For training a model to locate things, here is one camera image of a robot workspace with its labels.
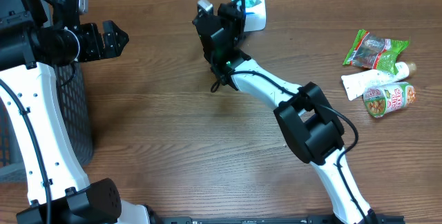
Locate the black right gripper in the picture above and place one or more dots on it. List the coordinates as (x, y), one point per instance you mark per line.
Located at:
(232, 8)

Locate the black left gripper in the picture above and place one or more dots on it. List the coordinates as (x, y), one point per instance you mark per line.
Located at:
(97, 49)

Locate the white conditioner tube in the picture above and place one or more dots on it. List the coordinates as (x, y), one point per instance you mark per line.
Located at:
(356, 84)

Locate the green snack bag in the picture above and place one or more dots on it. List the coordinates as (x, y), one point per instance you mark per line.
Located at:
(372, 52)

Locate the green cup noodles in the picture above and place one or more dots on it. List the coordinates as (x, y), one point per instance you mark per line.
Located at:
(380, 100)

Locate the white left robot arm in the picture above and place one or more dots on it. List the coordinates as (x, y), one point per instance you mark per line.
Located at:
(36, 37)

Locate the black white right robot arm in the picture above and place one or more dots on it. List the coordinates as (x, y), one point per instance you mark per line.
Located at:
(312, 129)

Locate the white barcode scanner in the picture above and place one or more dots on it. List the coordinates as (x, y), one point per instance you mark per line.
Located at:
(256, 18)

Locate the grey plastic lattice basket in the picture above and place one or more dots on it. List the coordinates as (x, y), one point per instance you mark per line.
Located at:
(72, 102)

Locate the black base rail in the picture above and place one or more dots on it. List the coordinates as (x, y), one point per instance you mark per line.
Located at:
(314, 219)

